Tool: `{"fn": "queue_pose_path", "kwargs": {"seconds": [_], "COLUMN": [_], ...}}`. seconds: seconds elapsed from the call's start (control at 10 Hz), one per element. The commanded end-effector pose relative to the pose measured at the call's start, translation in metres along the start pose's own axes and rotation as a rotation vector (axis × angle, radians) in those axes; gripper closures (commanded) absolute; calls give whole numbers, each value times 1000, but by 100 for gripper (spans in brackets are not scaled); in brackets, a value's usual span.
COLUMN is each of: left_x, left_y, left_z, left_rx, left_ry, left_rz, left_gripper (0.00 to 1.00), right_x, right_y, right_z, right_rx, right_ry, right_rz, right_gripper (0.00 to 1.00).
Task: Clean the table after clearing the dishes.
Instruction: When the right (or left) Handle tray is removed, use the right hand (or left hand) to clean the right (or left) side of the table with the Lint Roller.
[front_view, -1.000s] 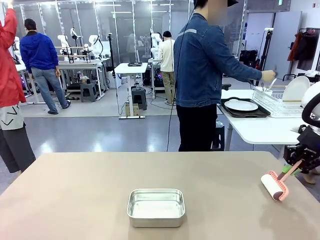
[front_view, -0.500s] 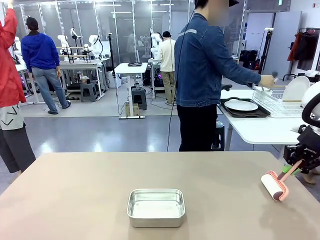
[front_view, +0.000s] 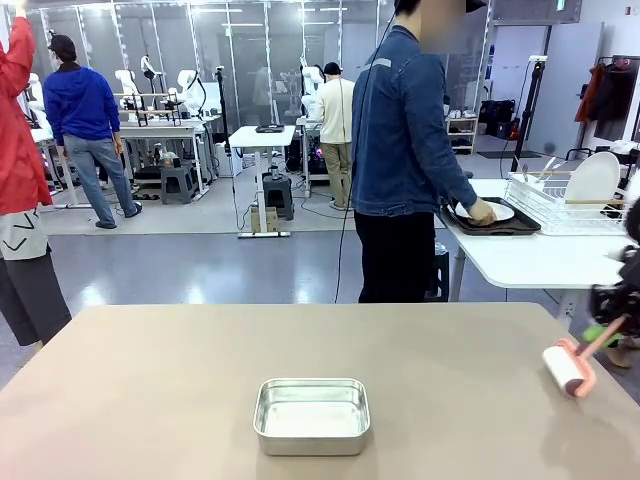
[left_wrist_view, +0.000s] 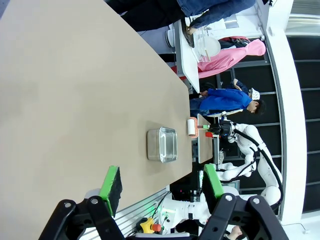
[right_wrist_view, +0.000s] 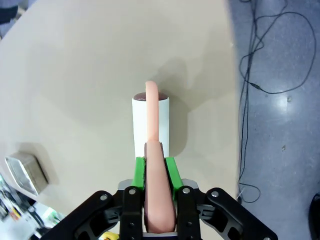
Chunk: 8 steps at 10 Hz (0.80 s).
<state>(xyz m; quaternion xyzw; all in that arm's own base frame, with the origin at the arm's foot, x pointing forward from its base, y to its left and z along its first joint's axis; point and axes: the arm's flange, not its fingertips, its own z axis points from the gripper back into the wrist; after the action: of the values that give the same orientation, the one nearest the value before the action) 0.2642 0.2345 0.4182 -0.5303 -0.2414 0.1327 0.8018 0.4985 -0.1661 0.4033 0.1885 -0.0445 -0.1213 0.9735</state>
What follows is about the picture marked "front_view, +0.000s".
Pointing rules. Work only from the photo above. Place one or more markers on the black serving tray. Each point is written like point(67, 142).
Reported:
point(520, 226)

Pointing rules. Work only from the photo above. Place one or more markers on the black bags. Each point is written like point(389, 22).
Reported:
point(497, 117)

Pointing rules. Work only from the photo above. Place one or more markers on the white shoe shelf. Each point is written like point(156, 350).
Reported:
point(462, 127)

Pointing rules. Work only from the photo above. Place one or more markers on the person in red jacket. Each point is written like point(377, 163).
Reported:
point(15, 150)

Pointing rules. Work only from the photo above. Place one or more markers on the white spatula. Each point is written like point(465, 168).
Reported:
point(548, 165)

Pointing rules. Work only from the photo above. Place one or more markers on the long white workbench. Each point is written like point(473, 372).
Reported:
point(160, 132)

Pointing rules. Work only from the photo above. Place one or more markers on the white standing desk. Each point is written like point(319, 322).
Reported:
point(260, 136)

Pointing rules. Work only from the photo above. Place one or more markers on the silver metal tray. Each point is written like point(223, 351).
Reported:
point(310, 420)

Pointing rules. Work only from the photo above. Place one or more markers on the silver metal cutlery piece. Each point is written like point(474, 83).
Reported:
point(517, 165)
point(526, 174)

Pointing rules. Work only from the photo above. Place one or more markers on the large white plate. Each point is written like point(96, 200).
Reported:
point(595, 180)

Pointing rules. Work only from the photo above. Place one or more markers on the person in denim jacket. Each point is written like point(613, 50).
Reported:
point(395, 150)

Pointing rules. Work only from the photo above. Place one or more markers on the orange coat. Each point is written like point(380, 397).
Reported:
point(589, 95)

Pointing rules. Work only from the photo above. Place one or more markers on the cardboard box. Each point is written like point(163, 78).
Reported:
point(270, 220)

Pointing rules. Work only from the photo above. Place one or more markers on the person right forearm denim sleeve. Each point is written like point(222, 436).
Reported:
point(462, 187)

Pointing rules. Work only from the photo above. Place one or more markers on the black light stand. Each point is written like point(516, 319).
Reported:
point(529, 110)

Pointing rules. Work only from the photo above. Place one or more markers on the pink lint roller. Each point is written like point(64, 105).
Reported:
point(562, 367)

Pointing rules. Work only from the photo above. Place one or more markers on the right gripper green finger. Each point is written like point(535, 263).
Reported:
point(596, 334)
point(613, 342)

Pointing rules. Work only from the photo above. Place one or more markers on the black clothes rack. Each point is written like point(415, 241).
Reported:
point(607, 59)

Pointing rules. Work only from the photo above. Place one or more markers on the person in cream sweater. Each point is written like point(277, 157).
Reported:
point(337, 110)

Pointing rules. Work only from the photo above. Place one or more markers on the wooden black frame rack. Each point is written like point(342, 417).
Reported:
point(150, 112)

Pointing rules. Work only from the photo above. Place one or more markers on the white side table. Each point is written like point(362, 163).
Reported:
point(525, 255)

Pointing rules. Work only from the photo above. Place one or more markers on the white round plate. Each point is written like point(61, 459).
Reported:
point(502, 211)

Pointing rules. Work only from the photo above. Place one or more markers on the black tray on desk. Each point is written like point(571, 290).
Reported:
point(270, 128)

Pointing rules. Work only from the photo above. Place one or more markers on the person in blue hoodie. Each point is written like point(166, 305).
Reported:
point(80, 105)

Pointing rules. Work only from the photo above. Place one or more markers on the black step stool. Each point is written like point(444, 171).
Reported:
point(177, 185)
point(277, 192)

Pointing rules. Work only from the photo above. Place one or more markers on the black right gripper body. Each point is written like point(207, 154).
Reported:
point(625, 295)

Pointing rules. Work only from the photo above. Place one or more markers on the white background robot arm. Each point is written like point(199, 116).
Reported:
point(310, 85)
point(127, 82)
point(190, 90)

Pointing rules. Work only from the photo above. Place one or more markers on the dark coat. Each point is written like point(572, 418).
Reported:
point(617, 100)

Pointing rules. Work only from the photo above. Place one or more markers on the black camera tripod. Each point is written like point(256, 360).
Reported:
point(221, 110)

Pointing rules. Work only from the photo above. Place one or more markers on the person right hand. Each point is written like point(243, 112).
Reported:
point(482, 211)

